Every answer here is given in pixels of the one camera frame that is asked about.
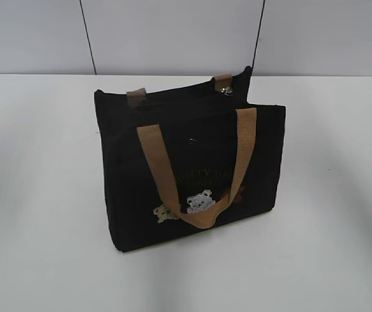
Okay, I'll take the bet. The black tote bag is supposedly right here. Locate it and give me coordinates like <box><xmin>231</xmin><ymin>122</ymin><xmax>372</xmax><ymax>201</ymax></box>
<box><xmin>94</xmin><ymin>68</ymin><xmax>286</xmax><ymax>252</ymax></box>

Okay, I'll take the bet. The silver zipper pull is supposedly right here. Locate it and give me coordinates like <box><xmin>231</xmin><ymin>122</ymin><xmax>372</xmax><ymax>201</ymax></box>
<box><xmin>220</xmin><ymin>87</ymin><xmax>233</xmax><ymax>96</ymax></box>

